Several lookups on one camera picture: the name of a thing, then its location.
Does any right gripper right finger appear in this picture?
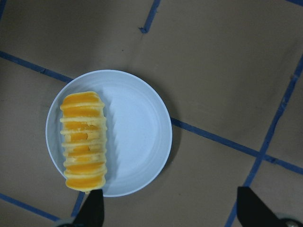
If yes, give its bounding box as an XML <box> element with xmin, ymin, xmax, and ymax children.
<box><xmin>236</xmin><ymin>186</ymin><xmax>303</xmax><ymax>227</ymax></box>

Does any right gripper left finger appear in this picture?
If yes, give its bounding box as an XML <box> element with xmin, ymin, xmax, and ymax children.
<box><xmin>71</xmin><ymin>189</ymin><xmax>105</xmax><ymax>227</ymax></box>

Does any bread roll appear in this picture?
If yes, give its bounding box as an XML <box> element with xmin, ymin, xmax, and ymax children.
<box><xmin>60</xmin><ymin>91</ymin><xmax>107</xmax><ymax>193</ymax></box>

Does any blue plate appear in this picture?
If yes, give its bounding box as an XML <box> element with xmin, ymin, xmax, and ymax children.
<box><xmin>45</xmin><ymin>70</ymin><xmax>172</xmax><ymax>197</ymax></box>

